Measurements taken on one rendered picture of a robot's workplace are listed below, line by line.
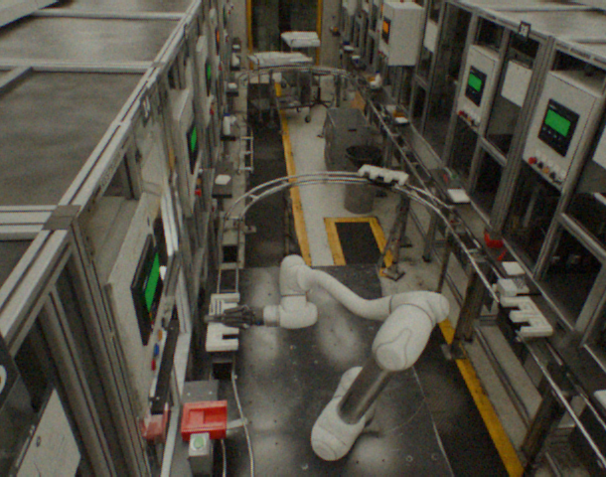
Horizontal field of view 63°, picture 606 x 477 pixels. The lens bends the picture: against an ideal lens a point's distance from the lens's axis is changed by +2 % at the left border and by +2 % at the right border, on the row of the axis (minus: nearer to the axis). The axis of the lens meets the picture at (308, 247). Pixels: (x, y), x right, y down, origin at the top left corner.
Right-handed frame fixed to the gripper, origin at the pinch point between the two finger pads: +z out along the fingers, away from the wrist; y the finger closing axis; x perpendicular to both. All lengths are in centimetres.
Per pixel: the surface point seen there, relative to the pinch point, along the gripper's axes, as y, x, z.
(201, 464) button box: -19, 51, 2
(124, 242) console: 67, 47, 13
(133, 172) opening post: 75, 23, 14
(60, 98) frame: 85, -6, 39
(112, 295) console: 64, 63, 12
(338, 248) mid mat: -113, -214, -89
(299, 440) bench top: -48, 24, -33
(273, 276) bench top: -47, -88, -26
